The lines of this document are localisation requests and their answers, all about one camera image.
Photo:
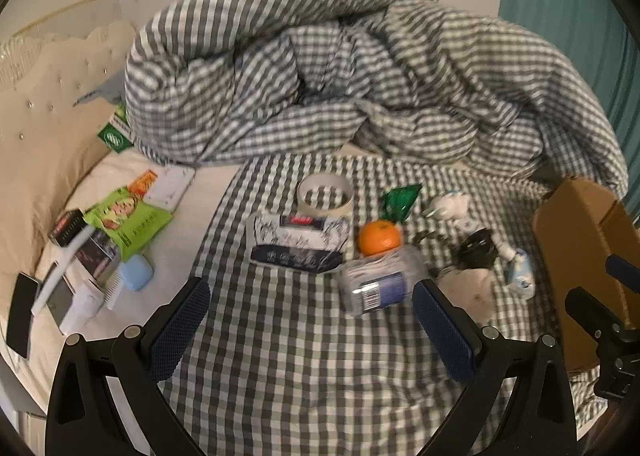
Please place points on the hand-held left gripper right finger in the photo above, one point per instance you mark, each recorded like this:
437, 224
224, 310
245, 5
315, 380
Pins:
442, 331

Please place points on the white paper box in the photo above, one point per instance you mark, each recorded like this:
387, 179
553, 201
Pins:
172, 188

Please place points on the grey flat device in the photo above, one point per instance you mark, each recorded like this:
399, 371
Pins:
61, 301

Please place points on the black tape roll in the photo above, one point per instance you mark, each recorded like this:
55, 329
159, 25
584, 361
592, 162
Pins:
477, 250

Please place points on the green foil wrapper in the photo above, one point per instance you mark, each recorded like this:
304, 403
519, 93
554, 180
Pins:
400, 203

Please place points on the orange snack packet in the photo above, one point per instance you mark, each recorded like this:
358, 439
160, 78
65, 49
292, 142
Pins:
144, 184

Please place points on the orange mandarin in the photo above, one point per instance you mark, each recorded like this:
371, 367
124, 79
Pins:
380, 238

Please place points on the white comb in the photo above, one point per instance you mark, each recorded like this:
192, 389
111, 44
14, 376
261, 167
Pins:
115, 288

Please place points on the white tissue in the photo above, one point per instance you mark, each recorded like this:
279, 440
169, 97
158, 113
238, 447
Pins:
470, 293

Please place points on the white tape roll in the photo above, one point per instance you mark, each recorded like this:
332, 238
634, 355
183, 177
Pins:
345, 208

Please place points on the green snack bag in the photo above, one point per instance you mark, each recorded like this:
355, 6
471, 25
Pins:
125, 223

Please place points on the green tissue pack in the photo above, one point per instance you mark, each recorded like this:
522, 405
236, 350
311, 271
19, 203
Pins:
114, 133

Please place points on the dark purple box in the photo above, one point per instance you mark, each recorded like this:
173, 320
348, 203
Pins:
100, 256

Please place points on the black smartphone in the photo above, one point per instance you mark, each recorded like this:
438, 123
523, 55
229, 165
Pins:
22, 316

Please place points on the small black and red box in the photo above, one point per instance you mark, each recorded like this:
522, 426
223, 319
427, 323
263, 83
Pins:
65, 228

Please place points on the blue grey cloth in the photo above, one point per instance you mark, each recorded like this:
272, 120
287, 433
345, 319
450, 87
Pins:
102, 92

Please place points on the light blue case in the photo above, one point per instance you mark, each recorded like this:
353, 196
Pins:
137, 273

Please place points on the grey checked duvet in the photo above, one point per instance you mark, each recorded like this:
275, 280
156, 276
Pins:
300, 61

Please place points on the white plastic object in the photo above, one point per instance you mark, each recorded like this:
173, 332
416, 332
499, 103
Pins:
85, 308

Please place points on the teal curtain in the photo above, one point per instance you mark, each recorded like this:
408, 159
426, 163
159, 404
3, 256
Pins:
560, 1

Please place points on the black and white printed packet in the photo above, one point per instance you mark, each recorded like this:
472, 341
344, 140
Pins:
295, 243

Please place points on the brown cardboard box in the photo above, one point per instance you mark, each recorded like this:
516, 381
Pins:
575, 236

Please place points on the cream tufted headboard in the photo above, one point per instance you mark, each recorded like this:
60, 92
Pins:
30, 101

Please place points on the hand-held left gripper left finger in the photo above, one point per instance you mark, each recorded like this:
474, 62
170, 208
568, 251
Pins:
182, 331

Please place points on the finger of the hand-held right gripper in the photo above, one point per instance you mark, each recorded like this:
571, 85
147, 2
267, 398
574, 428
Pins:
592, 308
621, 267

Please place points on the white and blue packet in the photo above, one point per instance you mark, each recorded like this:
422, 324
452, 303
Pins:
519, 273

